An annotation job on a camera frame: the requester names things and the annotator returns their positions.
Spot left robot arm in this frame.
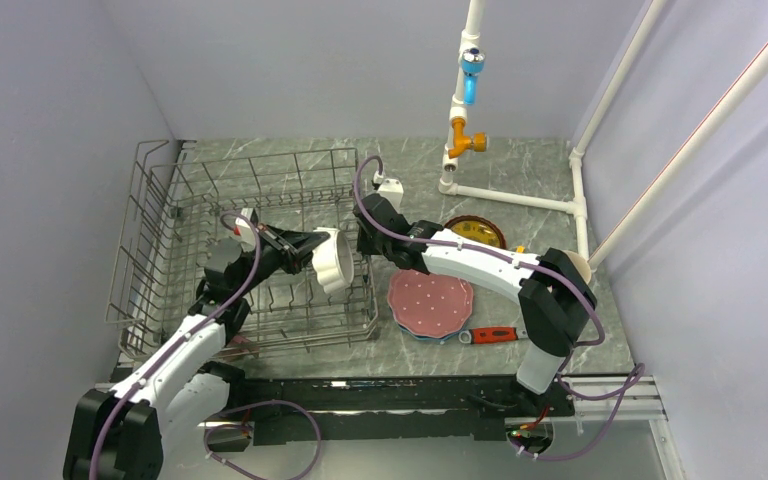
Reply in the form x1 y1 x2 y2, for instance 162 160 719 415
63 218 354 479

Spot yellow and red plate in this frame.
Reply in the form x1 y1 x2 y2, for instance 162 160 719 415
444 215 507 249

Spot grey wire dish rack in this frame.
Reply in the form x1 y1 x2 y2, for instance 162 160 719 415
105 141 379 362

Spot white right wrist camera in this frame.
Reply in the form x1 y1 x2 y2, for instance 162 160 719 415
372 171 404 213

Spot blue polka dot plate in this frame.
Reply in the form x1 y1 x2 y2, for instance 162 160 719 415
396 323 466 344

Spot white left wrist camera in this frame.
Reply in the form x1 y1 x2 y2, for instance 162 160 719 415
234 208 258 248

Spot red handled adjustable wrench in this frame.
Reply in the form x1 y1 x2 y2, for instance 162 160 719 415
458 327 527 345

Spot white scalloped bowl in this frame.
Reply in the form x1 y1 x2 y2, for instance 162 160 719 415
311 227 355 294

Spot blue pipe valve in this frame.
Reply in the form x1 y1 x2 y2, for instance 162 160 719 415
460 47 485 105

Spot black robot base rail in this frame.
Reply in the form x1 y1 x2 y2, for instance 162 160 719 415
211 374 576 446

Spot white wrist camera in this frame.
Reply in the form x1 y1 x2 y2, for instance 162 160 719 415
372 171 404 213
234 208 258 248

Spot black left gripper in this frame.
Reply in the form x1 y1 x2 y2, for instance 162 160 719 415
234 223 330 297

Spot orange pipe fitting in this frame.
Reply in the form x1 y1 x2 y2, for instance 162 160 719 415
447 117 488 159

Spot white pvc pipe frame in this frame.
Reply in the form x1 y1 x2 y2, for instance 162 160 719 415
439 1 768 267

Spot pink polka dot plate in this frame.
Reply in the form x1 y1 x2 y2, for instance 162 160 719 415
387 270 474 336

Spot pink ghost pattern mug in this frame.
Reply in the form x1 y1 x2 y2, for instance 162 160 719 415
226 335 259 356

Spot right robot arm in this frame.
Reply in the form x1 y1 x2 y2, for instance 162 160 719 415
354 193 599 415

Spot beige ceramic mug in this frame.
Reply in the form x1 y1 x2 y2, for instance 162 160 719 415
566 251 593 284

